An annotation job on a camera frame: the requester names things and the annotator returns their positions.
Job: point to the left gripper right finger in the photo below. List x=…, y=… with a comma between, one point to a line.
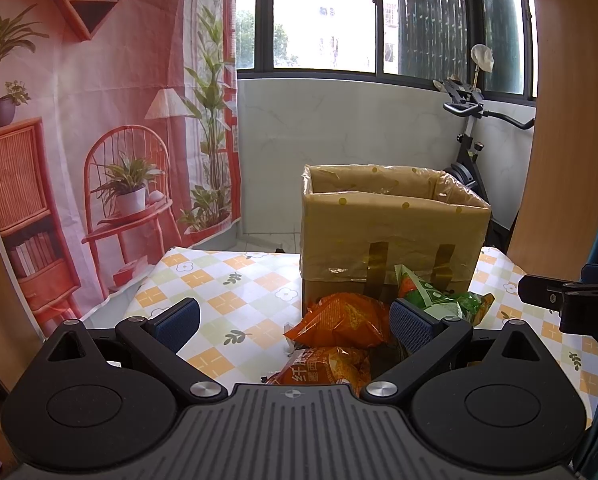
x=433, y=346

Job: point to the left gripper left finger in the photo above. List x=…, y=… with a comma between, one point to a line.
x=154, y=343

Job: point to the green snack bag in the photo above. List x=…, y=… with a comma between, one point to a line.
x=467, y=305

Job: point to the orange chip bag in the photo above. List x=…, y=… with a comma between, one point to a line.
x=343, y=319

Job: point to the checkered floral tablecloth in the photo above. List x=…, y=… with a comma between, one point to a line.
x=248, y=299

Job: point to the orange noodle packet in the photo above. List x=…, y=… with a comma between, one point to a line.
x=325, y=366

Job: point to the wooden board panel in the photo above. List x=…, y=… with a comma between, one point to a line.
x=558, y=217

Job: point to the cardboard box with plastic liner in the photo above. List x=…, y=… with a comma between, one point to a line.
x=359, y=222

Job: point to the pink printed backdrop cloth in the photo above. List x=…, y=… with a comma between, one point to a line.
x=118, y=142

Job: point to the black exercise bike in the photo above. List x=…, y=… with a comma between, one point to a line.
x=494, y=146

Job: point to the black framed window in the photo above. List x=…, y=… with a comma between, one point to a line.
x=409, y=43

